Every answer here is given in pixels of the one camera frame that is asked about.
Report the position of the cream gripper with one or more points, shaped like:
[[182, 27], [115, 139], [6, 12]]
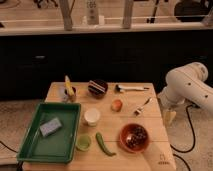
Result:
[[168, 116]]

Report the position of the small orange apple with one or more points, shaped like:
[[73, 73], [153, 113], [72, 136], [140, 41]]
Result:
[[116, 105]]

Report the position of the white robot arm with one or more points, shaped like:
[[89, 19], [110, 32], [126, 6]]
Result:
[[185, 83]]

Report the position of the white paper cup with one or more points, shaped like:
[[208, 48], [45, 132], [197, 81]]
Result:
[[92, 116]]

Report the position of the small green cup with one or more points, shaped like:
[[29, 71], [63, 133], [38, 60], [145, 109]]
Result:
[[83, 142]]

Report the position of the orange bowl with dark contents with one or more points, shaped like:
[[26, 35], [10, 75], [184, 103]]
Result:
[[133, 138]]

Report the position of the green chili pepper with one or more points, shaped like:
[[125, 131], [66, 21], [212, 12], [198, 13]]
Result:
[[102, 145]]

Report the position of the dark striped bowl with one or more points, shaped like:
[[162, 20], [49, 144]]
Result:
[[97, 88]]

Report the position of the yellow banana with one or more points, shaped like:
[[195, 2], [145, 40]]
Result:
[[68, 85]]

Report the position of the blue sponge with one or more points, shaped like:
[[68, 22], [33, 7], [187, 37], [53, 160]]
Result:
[[50, 127]]

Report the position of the green plastic tray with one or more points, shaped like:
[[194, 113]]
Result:
[[52, 133]]

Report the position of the white remote control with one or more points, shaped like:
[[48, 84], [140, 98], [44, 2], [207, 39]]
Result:
[[92, 12]]

